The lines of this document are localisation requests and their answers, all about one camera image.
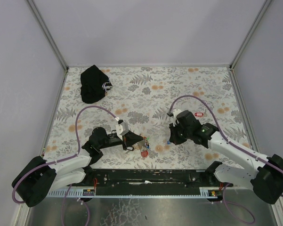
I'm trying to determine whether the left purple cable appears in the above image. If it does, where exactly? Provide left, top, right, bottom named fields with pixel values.
left=11, top=105, right=121, bottom=226

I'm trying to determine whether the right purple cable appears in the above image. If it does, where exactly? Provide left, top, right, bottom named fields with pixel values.
left=168, top=95, right=283, bottom=223

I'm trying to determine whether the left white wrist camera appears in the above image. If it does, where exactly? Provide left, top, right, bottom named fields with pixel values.
left=116, top=120, right=129, bottom=137

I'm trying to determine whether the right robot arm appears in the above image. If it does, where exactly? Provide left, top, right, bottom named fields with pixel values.
left=168, top=109, right=283, bottom=204

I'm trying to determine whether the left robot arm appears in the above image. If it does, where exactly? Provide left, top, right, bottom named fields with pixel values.
left=12, top=125, right=143, bottom=207

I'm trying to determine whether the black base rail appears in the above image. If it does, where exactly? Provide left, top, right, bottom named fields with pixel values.
left=65, top=168, right=234, bottom=196

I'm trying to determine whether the purple cable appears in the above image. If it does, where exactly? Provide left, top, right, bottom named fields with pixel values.
left=168, top=95, right=283, bottom=223
left=11, top=105, right=121, bottom=226

